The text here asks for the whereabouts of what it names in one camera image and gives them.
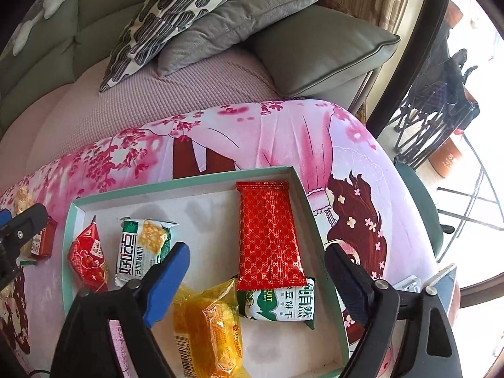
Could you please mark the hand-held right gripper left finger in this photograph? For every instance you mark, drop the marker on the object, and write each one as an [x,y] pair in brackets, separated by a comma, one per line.
[165,283]

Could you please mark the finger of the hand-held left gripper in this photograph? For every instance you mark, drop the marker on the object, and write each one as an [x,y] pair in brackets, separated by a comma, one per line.
[27,220]
[4,218]

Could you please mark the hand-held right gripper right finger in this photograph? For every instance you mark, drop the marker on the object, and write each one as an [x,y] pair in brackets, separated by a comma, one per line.
[350,283]

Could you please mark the red packet with white label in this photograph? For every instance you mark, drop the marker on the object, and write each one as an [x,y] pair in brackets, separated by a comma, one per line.
[43,240]

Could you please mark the green white corn snack packet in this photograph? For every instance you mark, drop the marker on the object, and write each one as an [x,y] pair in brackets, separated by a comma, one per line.
[138,252]

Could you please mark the orange cake packet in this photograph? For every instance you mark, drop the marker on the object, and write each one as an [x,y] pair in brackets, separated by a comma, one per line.
[212,330]

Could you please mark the green biscuit packet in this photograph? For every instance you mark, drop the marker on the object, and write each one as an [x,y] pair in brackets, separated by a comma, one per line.
[279,303]

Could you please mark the small red patterned packet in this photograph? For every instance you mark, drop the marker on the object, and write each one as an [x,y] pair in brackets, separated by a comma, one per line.
[88,262]

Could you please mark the teal cardboard box lid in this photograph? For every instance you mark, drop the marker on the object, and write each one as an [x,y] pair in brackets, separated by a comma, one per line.
[204,220]

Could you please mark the long red wafer packet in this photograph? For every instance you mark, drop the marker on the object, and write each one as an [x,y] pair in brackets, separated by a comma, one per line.
[269,236]

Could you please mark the clear bread packet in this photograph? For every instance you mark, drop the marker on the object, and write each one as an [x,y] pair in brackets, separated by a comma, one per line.
[23,199]

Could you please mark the smartphone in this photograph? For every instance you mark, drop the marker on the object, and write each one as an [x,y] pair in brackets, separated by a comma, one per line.
[445,287]

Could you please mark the pink sofa seat cover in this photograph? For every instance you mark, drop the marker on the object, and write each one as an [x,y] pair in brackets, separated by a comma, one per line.
[35,126]
[177,98]

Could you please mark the dark green round stool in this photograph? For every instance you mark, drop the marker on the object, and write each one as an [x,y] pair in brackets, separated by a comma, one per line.
[417,204]

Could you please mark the orange flower pot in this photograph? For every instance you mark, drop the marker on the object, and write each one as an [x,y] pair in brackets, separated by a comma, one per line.
[449,157]

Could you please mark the pink printed blanket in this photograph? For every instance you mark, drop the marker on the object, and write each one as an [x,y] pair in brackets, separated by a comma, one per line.
[275,134]

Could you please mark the black folding chair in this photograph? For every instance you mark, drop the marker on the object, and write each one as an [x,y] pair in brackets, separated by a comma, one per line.
[437,98]

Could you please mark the grey white plush toy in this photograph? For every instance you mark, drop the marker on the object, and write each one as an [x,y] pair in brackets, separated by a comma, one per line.
[51,2]

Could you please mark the grey sofa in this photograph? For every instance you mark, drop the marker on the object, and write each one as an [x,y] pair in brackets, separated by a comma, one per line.
[323,47]

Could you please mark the black white patterned pillow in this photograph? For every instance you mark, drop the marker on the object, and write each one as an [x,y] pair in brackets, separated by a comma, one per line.
[165,19]

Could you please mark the grey pillow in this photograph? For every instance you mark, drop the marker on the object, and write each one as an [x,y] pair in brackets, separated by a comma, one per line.
[236,19]

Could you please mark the dark door frame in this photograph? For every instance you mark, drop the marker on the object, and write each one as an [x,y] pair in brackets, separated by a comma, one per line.
[413,47]

